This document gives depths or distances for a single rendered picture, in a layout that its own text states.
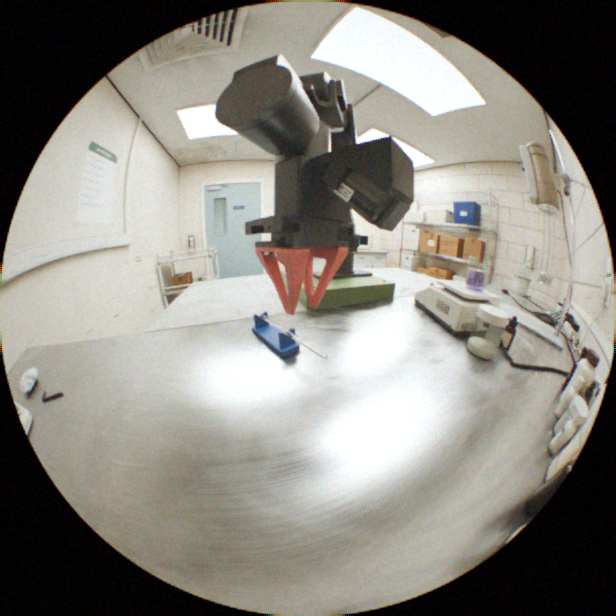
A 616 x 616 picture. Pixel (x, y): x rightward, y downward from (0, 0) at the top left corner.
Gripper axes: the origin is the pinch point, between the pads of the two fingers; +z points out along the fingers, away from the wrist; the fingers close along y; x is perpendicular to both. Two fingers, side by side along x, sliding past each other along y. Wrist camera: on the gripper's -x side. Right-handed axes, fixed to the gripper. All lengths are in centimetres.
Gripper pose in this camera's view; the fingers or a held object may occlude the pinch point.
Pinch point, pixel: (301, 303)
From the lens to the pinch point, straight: 20.7
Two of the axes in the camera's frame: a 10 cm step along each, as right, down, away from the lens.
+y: 7.5, -2.5, 6.1
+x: -6.6, -3.0, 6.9
